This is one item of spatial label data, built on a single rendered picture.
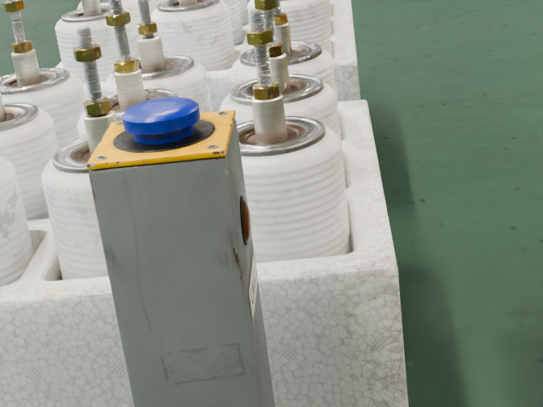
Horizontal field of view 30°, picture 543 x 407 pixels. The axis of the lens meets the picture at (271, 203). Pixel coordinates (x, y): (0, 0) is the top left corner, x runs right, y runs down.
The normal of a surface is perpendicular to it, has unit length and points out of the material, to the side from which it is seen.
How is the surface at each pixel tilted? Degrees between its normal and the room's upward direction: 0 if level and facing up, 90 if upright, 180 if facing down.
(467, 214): 0
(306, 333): 90
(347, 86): 90
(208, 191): 90
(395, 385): 90
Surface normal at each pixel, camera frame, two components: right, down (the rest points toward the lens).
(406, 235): -0.11, -0.92
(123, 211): -0.04, 0.38
